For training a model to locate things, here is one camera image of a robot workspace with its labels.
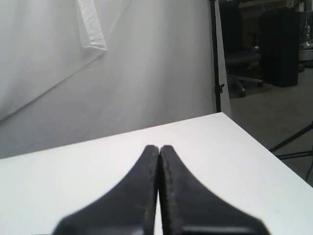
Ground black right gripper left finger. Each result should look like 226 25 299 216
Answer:
53 145 159 235

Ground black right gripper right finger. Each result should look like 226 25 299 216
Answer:
159 145 269 235

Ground black backdrop stand pole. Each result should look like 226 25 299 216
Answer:
209 0 224 113

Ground black tripod legs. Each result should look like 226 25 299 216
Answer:
268 121 313 183

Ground white backdrop cloth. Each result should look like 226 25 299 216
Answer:
0 0 232 160

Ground black office chair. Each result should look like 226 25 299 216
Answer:
219 0 264 97

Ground black cabinet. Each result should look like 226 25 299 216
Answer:
259 7 300 87

